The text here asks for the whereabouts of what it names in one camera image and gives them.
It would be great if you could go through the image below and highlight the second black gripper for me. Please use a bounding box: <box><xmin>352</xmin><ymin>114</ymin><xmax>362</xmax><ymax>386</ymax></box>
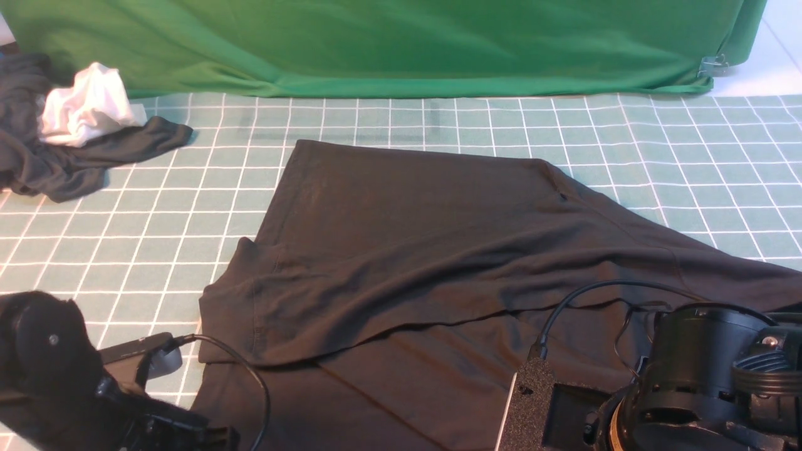
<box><xmin>594</xmin><ymin>382</ymin><xmax>771</xmax><ymax>450</ymax></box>

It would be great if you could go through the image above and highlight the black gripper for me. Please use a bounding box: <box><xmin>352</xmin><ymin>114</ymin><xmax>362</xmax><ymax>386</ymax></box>
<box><xmin>64</xmin><ymin>376</ymin><xmax>241</xmax><ymax>451</ymax></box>

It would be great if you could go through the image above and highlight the gray long-sleeved shirt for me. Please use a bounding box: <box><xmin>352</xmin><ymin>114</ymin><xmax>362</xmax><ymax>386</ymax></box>
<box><xmin>199</xmin><ymin>140</ymin><xmax>800</xmax><ymax>450</ymax></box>

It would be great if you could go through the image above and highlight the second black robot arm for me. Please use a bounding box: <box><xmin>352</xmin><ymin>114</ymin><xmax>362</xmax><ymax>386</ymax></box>
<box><xmin>585</xmin><ymin>303</ymin><xmax>800</xmax><ymax>450</ymax></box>

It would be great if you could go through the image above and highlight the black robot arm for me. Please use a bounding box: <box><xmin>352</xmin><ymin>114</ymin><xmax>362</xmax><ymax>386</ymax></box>
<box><xmin>2</xmin><ymin>291</ymin><xmax>240</xmax><ymax>450</ymax></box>

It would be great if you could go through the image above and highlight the checkered green tablecloth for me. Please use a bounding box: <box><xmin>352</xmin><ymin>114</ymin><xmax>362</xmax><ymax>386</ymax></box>
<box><xmin>0</xmin><ymin>93</ymin><xmax>802</xmax><ymax>451</ymax></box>

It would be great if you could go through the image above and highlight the crumpled dark gray garment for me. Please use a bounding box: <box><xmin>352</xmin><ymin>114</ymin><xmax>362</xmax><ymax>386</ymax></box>
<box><xmin>2</xmin><ymin>54</ymin><xmax>193</xmax><ymax>202</ymax></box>

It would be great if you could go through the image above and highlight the crumpled white garment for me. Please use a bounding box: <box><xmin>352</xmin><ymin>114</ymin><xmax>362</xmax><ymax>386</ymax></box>
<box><xmin>38</xmin><ymin>62</ymin><xmax>148</xmax><ymax>147</ymax></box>

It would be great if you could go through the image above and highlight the metal binder clip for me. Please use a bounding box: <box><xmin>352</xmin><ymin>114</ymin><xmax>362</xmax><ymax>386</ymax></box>
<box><xmin>697</xmin><ymin>54</ymin><xmax>730</xmax><ymax>78</ymax></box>

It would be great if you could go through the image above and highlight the green backdrop cloth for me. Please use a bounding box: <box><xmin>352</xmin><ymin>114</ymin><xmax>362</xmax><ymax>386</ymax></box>
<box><xmin>2</xmin><ymin>1</ymin><xmax>766</xmax><ymax>99</ymax></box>

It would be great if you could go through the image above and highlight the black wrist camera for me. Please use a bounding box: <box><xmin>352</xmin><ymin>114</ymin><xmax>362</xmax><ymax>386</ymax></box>
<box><xmin>495</xmin><ymin>356</ymin><xmax>612</xmax><ymax>450</ymax></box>
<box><xmin>99</xmin><ymin>332</ymin><xmax>183</xmax><ymax>388</ymax></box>

